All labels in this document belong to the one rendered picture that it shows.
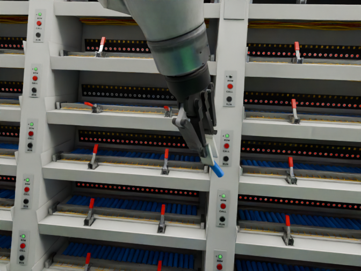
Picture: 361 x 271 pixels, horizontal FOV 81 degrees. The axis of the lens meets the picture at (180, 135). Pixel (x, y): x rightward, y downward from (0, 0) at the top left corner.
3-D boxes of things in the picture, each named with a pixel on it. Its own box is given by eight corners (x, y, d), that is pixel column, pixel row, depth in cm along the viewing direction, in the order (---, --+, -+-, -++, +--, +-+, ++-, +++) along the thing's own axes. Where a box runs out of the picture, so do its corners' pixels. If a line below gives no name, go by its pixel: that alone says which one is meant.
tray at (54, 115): (213, 133, 73) (215, 105, 71) (47, 123, 78) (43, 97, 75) (210, 122, 92) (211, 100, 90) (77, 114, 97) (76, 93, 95)
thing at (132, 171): (209, 191, 73) (212, 154, 69) (43, 178, 77) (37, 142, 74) (207, 168, 92) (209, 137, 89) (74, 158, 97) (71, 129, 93)
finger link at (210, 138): (200, 135, 47) (201, 133, 47) (206, 156, 51) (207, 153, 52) (212, 137, 45) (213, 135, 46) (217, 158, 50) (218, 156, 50)
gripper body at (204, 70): (192, 78, 31) (204, 127, 36) (215, 52, 35) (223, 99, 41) (152, 78, 35) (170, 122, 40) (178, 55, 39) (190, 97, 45)
